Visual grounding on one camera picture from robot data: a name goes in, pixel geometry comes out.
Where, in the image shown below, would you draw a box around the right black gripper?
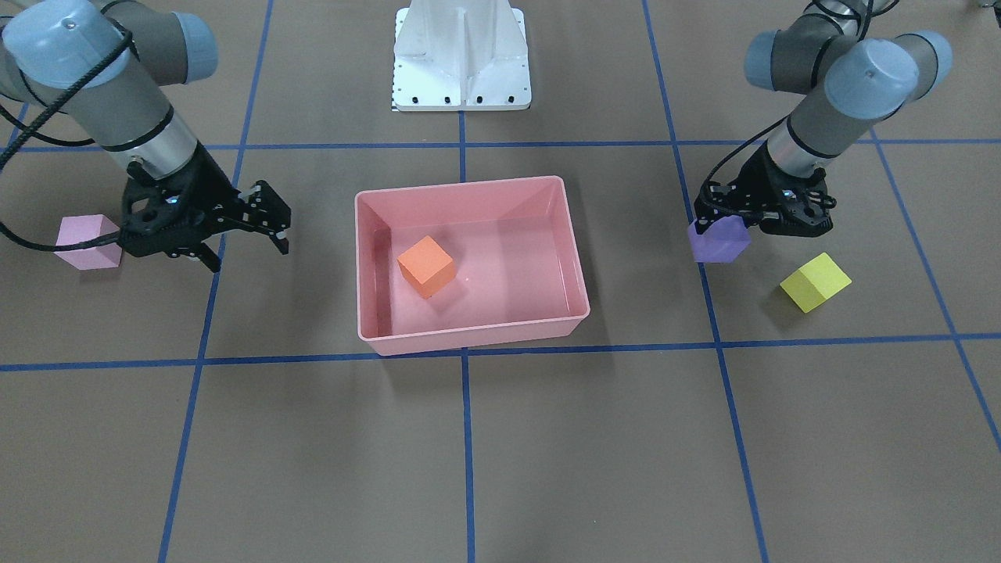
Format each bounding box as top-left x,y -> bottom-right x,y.
117,144 -> 291,274

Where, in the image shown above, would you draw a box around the purple foam block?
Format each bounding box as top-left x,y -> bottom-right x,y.
687,215 -> 752,264

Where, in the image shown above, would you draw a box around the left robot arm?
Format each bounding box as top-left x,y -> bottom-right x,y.
691,1 -> 954,238

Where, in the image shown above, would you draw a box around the yellow foam block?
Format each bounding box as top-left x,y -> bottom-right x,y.
779,253 -> 852,314

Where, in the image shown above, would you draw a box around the pink plastic bin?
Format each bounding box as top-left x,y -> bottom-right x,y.
354,176 -> 591,356

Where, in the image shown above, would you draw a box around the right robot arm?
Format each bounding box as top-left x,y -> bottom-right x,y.
2,1 -> 291,272

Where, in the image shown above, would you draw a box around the orange foam block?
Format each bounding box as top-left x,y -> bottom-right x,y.
396,235 -> 457,299

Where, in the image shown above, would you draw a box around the pink foam block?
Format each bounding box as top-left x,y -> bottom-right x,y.
53,214 -> 123,271

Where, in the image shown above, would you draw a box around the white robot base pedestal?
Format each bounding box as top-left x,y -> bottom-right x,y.
391,1 -> 533,112

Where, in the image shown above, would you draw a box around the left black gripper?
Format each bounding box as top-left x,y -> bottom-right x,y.
694,146 -> 836,238

